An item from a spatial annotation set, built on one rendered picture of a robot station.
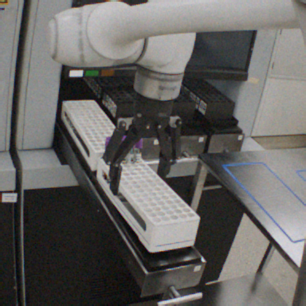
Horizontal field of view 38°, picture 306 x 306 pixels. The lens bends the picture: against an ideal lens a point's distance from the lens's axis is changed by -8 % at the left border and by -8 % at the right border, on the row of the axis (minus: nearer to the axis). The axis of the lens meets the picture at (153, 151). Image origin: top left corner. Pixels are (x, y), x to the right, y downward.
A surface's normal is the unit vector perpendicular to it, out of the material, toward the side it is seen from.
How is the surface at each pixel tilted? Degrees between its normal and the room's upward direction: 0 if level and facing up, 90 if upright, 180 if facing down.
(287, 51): 90
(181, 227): 84
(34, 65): 90
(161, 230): 84
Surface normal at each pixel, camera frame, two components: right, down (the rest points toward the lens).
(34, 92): 0.43, 0.50
